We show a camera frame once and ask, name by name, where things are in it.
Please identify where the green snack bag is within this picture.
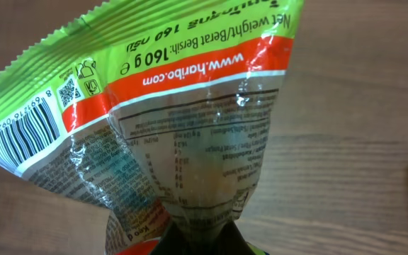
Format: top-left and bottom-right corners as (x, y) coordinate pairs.
(0, 0), (304, 254)

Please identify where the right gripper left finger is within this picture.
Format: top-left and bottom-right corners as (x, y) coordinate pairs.
(149, 222), (192, 255)

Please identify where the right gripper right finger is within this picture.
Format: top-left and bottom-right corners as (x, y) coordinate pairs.
(214, 221), (255, 255)

